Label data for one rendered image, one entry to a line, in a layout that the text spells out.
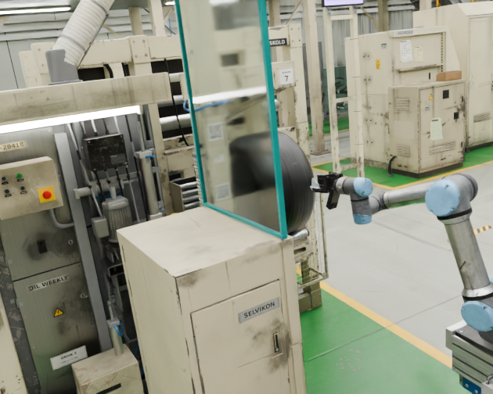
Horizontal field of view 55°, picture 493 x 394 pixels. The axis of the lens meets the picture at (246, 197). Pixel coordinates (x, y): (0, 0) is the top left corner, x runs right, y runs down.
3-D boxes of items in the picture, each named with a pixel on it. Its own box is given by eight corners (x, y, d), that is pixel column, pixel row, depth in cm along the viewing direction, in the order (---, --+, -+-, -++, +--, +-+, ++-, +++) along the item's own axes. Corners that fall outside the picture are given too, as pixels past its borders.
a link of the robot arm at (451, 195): (517, 317, 167) (469, 169, 166) (498, 336, 158) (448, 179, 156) (484, 316, 176) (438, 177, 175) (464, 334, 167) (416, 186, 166)
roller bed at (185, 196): (187, 237, 267) (179, 185, 259) (176, 231, 280) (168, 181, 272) (217, 227, 277) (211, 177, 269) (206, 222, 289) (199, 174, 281)
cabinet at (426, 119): (419, 180, 652) (419, 87, 618) (390, 173, 702) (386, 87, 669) (466, 166, 689) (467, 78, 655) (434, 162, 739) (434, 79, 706)
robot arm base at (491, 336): (533, 336, 176) (534, 312, 173) (505, 350, 170) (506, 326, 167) (495, 319, 189) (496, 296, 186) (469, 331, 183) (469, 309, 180)
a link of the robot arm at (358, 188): (361, 201, 189) (358, 180, 188) (343, 198, 199) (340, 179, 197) (376, 195, 193) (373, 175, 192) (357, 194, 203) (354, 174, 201)
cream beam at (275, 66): (203, 101, 243) (199, 71, 239) (182, 101, 264) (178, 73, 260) (297, 86, 272) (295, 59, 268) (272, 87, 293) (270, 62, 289)
